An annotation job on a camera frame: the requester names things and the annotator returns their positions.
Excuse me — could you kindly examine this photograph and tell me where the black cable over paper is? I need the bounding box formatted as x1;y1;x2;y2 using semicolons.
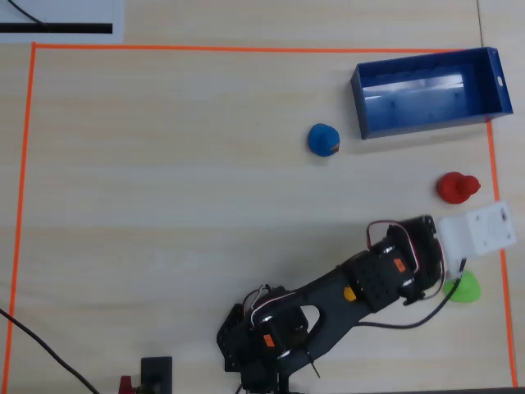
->
7;0;53;32

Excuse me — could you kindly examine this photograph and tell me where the black camera cable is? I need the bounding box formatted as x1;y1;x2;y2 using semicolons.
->
356;258;468;330

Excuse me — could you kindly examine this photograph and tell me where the red white wrist servo wire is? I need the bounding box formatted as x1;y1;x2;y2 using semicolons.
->
366;220;422;275

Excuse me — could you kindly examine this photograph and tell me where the red white shoulder servo wire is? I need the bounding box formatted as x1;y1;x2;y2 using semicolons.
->
243;283;297;330

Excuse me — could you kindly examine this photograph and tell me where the red rubber duck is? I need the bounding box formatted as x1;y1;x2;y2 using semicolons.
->
436;171;482;205

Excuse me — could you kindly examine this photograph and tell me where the blue rubber duck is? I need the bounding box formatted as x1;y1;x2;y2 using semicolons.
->
307;122;341;158

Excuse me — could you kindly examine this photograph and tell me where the orange tape border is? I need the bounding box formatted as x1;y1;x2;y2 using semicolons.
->
2;42;518;389

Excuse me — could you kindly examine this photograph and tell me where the green rubber duck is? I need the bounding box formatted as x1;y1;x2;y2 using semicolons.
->
442;269;482;305

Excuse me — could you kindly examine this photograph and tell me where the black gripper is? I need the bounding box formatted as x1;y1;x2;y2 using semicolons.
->
392;214;449;295

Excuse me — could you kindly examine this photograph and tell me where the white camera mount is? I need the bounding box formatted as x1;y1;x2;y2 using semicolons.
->
435;200;517;280

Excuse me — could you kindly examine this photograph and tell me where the thick black cable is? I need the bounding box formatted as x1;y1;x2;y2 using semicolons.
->
0;307;99;394

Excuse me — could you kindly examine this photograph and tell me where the white paper with black bar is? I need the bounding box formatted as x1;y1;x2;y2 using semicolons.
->
0;0;124;44

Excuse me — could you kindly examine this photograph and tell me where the blue plastic box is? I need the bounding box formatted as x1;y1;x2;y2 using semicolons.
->
349;47;514;141

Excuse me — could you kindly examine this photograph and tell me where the black camera stand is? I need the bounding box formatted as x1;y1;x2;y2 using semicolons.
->
140;355;173;394

